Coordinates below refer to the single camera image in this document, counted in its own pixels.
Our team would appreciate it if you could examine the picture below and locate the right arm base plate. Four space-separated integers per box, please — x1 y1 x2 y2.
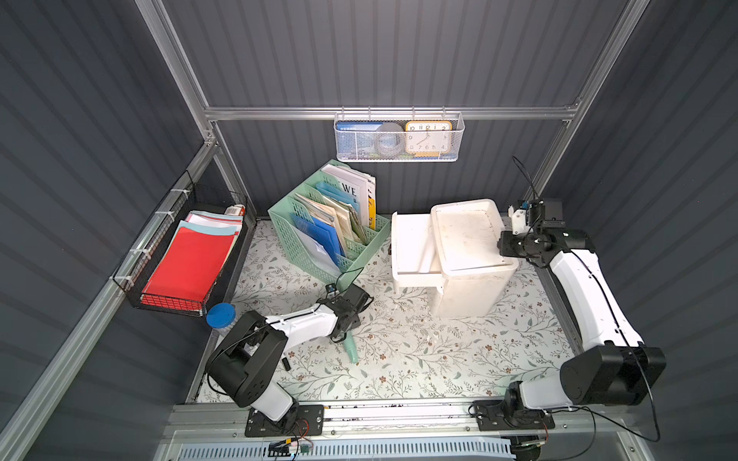
467 400 555 431

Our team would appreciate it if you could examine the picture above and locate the white wire hanging basket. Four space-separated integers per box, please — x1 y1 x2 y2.
333 110 466 163

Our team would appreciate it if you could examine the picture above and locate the grey tape roll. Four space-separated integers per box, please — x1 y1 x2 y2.
375 122 406 158

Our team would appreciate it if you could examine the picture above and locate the white magazine in organizer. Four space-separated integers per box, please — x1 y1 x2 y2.
321 163 379 231

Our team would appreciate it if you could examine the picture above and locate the yellow alarm clock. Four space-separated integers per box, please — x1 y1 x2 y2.
405 120 454 157

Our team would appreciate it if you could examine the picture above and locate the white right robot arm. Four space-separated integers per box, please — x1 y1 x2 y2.
498 199 667 412

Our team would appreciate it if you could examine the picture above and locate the mint green file organizer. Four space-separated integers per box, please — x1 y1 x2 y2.
268 161 390 288

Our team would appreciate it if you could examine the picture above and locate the blue folder in organizer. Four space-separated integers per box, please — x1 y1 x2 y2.
290 213 343 267

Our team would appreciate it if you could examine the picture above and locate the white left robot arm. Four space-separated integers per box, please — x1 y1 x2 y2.
205 284 374 428

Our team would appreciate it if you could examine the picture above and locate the blue box in basket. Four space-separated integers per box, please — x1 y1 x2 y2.
334 121 382 161

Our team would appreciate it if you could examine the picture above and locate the black wire wall tray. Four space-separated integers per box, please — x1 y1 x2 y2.
113 174 248 317

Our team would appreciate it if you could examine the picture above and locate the red paper folder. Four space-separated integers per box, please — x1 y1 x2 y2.
143 221 240 302

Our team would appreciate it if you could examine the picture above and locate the white three-drawer storage unit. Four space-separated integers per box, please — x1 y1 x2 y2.
430 199 519 318

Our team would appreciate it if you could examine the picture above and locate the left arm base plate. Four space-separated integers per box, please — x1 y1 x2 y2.
244 403 326 438

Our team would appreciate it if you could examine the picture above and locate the white ribbed front cover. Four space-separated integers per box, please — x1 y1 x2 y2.
170 436 516 460

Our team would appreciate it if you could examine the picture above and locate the blue-lid clear jar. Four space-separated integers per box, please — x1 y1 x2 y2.
206 303 236 330

